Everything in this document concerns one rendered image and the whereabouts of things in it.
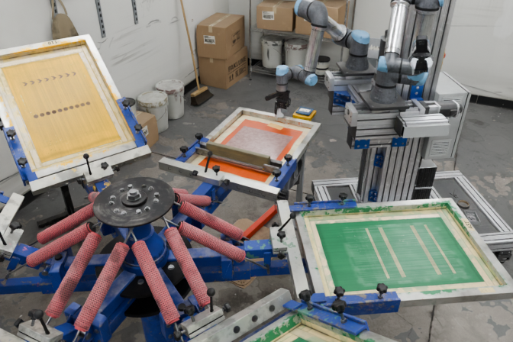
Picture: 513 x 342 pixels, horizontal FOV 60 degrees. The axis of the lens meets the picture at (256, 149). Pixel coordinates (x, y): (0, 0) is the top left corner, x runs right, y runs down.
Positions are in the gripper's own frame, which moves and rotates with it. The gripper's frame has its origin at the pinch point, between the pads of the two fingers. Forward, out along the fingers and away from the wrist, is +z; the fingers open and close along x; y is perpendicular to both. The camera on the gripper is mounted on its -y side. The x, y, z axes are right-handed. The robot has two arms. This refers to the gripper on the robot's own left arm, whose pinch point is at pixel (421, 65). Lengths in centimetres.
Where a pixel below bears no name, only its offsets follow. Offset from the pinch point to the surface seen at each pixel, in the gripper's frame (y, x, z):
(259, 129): 60, 95, -52
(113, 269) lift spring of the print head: 34, 96, 99
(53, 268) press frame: 45, 131, 93
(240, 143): 59, 101, -32
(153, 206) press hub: 24, 91, 76
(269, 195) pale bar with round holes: 57, 67, 20
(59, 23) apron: -2, 272, -107
